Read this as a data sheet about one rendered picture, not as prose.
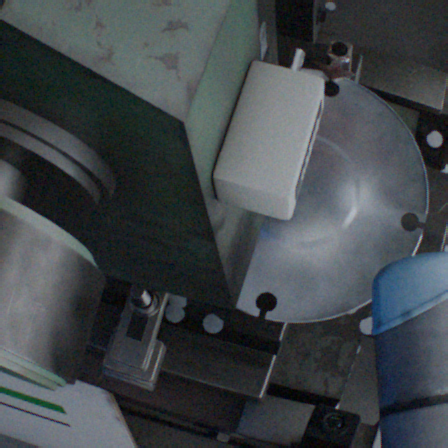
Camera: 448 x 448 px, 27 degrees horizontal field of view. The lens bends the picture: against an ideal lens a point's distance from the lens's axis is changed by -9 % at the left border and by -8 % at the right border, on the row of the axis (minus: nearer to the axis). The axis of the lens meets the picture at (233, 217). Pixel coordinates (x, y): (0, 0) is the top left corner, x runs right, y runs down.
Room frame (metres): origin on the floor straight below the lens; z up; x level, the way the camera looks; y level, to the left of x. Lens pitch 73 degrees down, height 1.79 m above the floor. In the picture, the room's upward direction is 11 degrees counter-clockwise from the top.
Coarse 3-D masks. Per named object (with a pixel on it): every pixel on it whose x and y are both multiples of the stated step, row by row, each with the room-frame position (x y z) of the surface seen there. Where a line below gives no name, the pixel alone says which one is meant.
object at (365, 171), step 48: (336, 96) 0.43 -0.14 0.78; (336, 144) 0.37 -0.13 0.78; (384, 144) 0.36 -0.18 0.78; (336, 192) 0.32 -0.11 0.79; (384, 192) 0.31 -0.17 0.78; (288, 240) 0.27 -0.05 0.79; (336, 240) 0.27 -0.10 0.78; (384, 240) 0.25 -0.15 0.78; (288, 288) 0.23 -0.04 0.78; (336, 288) 0.21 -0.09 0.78
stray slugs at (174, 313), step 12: (432, 132) 0.42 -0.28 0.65; (432, 144) 0.40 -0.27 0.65; (168, 300) 0.25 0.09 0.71; (180, 300) 0.25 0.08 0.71; (168, 312) 0.24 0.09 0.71; (180, 312) 0.24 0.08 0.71; (204, 324) 0.22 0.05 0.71; (216, 324) 0.22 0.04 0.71; (360, 324) 0.19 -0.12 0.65; (372, 324) 0.19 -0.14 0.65
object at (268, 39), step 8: (264, 0) 0.38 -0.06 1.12; (272, 0) 0.40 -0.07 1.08; (264, 8) 0.38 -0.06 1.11; (272, 8) 0.40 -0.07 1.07; (264, 16) 0.38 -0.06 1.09; (272, 16) 0.40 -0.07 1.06; (264, 24) 0.38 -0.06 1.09; (272, 24) 0.40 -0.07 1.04; (264, 32) 0.38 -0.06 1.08; (272, 32) 0.40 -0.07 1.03; (264, 40) 0.37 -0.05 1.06; (272, 40) 0.40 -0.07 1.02; (264, 48) 0.37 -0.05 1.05; (272, 48) 0.40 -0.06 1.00; (264, 56) 0.38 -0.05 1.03; (272, 56) 0.39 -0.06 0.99
